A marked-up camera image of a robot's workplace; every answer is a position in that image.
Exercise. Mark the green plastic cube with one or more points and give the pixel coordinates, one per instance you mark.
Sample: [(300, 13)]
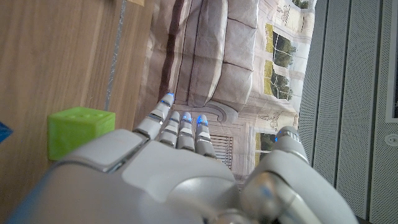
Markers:
[(77, 130)]

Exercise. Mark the round white wall fixture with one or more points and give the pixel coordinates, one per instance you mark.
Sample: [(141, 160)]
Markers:
[(391, 140)]

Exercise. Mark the brown paper bag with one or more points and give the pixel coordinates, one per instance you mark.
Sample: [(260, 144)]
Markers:
[(136, 2)]

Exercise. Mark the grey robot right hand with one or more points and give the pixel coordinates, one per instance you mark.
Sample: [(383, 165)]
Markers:
[(174, 174)]

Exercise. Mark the printed sofa room backdrop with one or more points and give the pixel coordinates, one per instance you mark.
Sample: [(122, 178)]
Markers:
[(224, 56)]

